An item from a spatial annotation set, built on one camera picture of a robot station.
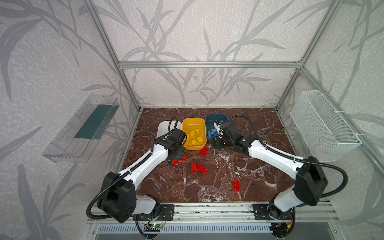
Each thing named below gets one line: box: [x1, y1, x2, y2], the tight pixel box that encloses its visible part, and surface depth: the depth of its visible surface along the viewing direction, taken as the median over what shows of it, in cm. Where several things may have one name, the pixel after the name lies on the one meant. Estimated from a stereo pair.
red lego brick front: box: [233, 178, 240, 192], surface depth 83 cm
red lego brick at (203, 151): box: [199, 146, 209, 158], surface depth 96 cm
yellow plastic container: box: [182, 117, 207, 151], surface depth 104 cm
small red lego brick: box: [191, 163, 198, 173], surface depth 88 cm
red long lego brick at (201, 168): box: [196, 163, 208, 175], surface depth 89 cm
